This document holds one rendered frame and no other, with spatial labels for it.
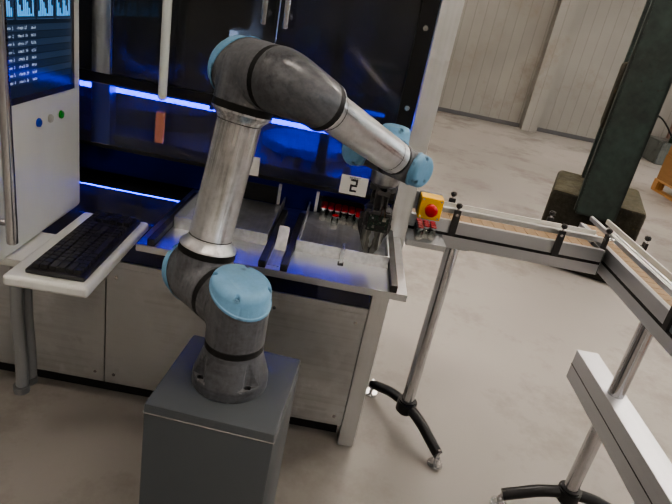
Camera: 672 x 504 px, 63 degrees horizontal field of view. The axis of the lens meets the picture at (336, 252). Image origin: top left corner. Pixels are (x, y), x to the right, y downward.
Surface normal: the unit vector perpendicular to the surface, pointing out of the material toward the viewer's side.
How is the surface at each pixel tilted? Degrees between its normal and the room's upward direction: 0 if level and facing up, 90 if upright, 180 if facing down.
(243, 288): 7
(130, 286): 90
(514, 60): 90
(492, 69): 90
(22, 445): 0
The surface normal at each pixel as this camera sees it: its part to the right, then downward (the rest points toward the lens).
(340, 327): -0.06, 0.39
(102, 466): 0.18, -0.90
